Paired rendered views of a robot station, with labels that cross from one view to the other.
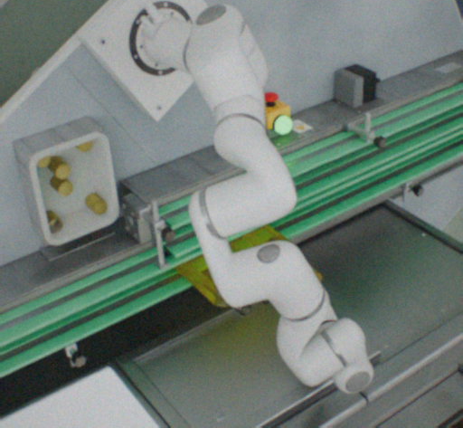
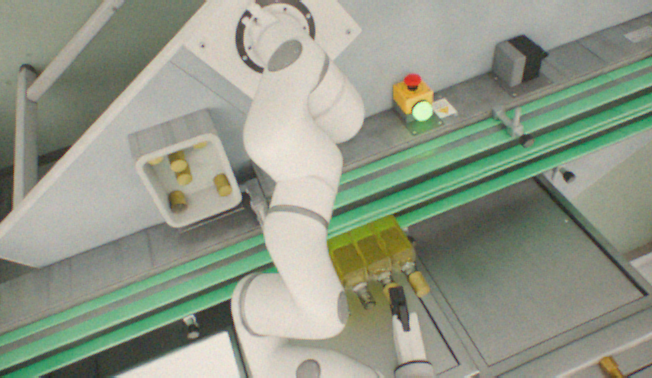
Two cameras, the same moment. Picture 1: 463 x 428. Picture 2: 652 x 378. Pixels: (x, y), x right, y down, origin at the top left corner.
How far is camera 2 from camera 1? 0.70 m
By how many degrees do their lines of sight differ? 22
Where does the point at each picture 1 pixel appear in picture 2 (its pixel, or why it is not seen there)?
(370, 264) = (499, 249)
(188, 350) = not seen: hidden behind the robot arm
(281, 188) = (319, 322)
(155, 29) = (259, 33)
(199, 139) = not seen: hidden behind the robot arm
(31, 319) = (147, 298)
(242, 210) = (279, 327)
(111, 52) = (215, 54)
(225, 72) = (275, 156)
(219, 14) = (290, 60)
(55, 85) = (165, 82)
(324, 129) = (468, 116)
